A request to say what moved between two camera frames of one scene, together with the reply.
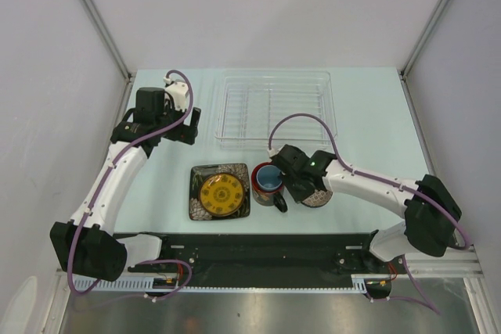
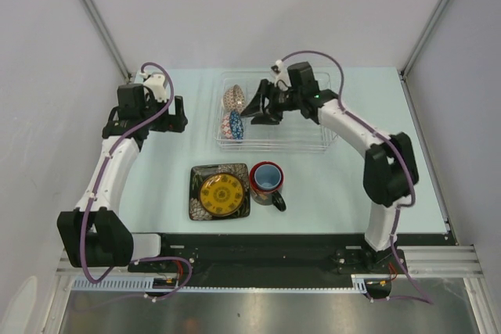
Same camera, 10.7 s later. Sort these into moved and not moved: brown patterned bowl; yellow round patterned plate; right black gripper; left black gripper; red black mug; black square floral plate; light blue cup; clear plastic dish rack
Moved: right black gripper; brown patterned bowl; left black gripper
Not moved: red black mug; black square floral plate; yellow round patterned plate; clear plastic dish rack; light blue cup
